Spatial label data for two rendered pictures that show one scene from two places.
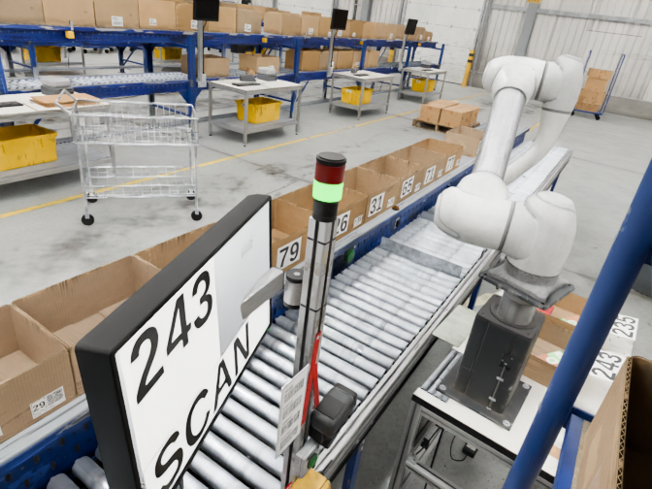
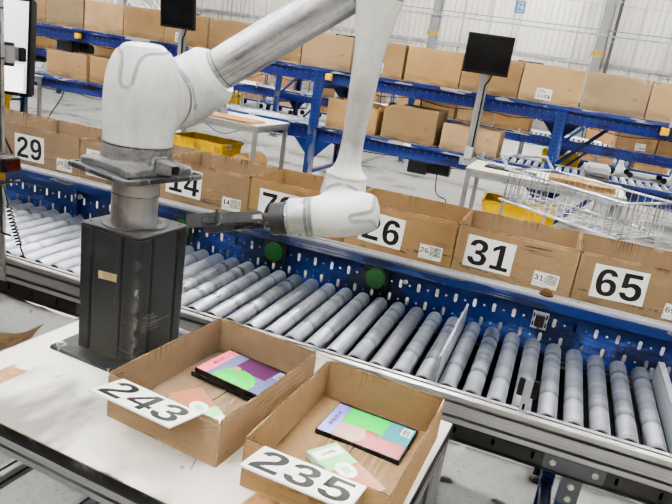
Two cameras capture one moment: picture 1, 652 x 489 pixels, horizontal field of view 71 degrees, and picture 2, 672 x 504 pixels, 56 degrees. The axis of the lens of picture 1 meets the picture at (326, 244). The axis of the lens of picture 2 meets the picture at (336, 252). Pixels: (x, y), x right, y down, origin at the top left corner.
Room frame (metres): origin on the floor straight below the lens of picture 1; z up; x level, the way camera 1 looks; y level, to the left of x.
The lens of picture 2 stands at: (1.41, -2.13, 1.52)
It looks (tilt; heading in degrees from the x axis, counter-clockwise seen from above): 17 degrees down; 78
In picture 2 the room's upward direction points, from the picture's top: 9 degrees clockwise
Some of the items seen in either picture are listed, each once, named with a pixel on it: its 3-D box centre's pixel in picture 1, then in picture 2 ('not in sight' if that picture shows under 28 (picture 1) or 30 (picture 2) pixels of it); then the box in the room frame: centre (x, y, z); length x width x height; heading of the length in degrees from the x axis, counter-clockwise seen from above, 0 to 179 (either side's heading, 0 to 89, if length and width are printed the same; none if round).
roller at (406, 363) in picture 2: (409, 271); (418, 343); (2.07, -0.45, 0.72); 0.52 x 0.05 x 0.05; 60
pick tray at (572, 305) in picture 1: (559, 313); (351, 437); (1.73, -1.06, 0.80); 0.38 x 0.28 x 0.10; 57
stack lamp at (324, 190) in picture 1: (328, 179); not in sight; (0.74, 0.01, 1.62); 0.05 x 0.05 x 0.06
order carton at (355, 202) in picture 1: (322, 211); (409, 226); (2.13, 0.04, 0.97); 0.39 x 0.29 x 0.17; 150
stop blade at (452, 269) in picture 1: (418, 258); (452, 340); (2.15, -0.50, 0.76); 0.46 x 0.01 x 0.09; 60
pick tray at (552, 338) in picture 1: (535, 345); (218, 381); (1.46, -0.86, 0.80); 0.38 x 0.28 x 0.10; 54
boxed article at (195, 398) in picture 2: (551, 362); (199, 411); (1.43, -0.93, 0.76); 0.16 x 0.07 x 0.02; 116
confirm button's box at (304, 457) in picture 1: (308, 457); not in sight; (0.72, -0.02, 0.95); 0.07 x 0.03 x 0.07; 150
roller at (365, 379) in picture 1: (318, 355); (182, 276); (1.34, -0.03, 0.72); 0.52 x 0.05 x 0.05; 60
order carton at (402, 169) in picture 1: (390, 179); (637, 278); (2.81, -0.35, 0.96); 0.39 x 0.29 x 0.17; 150
